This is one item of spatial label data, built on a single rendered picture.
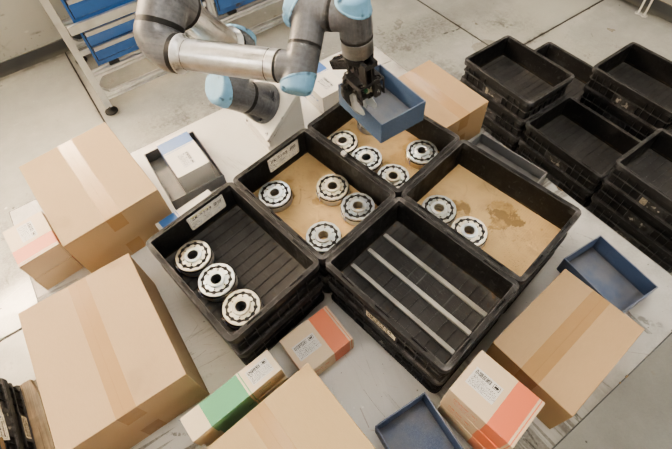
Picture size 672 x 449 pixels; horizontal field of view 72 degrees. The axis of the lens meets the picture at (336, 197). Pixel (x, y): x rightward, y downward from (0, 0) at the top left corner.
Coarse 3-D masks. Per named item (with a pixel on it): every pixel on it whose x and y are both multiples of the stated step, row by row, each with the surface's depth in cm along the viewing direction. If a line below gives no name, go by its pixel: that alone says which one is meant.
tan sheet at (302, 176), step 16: (304, 160) 153; (288, 176) 150; (304, 176) 149; (320, 176) 149; (256, 192) 146; (304, 192) 145; (352, 192) 144; (288, 208) 142; (304, 208) 142; (320, 208) 141; (336, 208) 141; (288, 224) 139; (304, 224) 138; (336, 224) 138
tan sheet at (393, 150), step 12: (360, 132) 159; (408, 132) 158; (360, 144) 156; (372, 144) 156; (384, 144) 155; (396, 144) 155; (408, 144) 155; (384, 156) 152; (396, 156) 152; (408, 168) 149
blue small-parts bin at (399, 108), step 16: (384, 80) 134; (400, 80) 128; (384, 96) 134; (400, 96) 131; (416, 96) 124; (352, 112) 129; (368, 112) 121; (384, 112) 130; (400, 112) 129; (416, 112) 123; (368, 128) 125; (384, 128) 119; (400, 128) 124
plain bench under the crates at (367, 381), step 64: (384, 64) 200; (192, 128) 184; (640, 256) 140; (192, 320) 136; (512, 320) 131; (640, 320) 129; (384, 384) 123; (448, 384) 122; (192, 448) 116; (384, 448) 114
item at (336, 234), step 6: (318, 222) 135; (324, 222) 135; (330, 222) 134; (312, 228) 134; (318, 228) 133; (330, 228) 133; (336, 228) 133; (306, 234) 132; (312, 234) 132; (336, 234) 132; (306, 240) 131; (312, 240) 132; (330, 240) 131; (336, 240) 131; (312, 246) 130; (318, 246) 130; (324, 246) 130; (330, 246) 130
